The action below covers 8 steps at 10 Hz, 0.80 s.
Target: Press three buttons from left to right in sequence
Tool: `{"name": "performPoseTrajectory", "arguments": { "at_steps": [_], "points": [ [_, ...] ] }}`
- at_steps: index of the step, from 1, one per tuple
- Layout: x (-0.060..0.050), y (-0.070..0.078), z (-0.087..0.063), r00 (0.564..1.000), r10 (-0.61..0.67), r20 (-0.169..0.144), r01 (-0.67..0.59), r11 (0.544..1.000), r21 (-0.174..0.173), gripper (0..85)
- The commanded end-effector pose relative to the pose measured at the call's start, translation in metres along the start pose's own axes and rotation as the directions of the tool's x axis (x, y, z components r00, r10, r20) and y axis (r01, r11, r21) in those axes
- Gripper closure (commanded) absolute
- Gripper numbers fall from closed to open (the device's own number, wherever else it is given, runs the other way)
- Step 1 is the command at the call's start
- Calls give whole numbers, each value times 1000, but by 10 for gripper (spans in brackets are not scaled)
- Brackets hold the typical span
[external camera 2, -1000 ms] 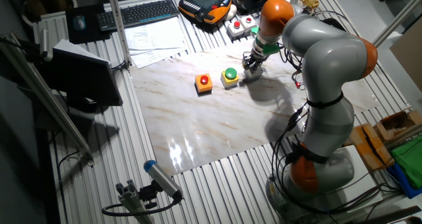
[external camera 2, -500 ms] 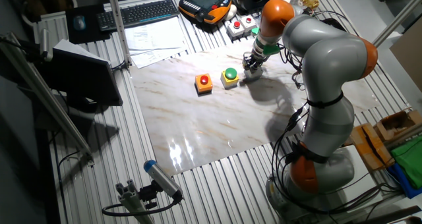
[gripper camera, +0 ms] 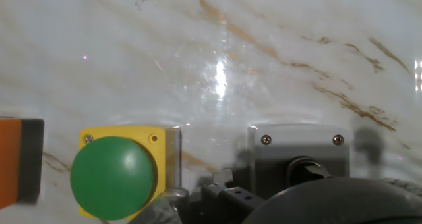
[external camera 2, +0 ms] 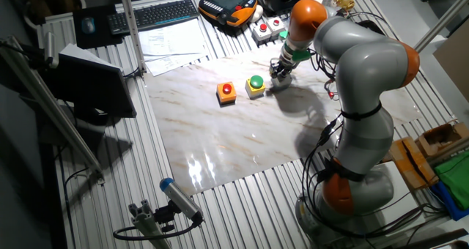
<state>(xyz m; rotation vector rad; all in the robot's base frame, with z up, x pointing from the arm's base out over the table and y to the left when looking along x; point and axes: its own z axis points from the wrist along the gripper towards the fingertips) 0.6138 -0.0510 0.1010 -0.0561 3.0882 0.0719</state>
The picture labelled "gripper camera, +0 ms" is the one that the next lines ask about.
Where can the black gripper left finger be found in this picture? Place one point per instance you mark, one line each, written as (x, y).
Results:
(230, 201)

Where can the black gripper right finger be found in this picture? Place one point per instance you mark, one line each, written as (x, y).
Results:
(310, 172)

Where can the grey box small green button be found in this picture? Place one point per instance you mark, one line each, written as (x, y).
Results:
(296, 141)

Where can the yellow box green mushroom button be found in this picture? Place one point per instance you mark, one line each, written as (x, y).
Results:
(112, 176)

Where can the orange box red button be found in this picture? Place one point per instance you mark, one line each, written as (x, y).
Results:
(16, 158)

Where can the marble pattern mat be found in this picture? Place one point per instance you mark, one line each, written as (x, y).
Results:
(132, 52)

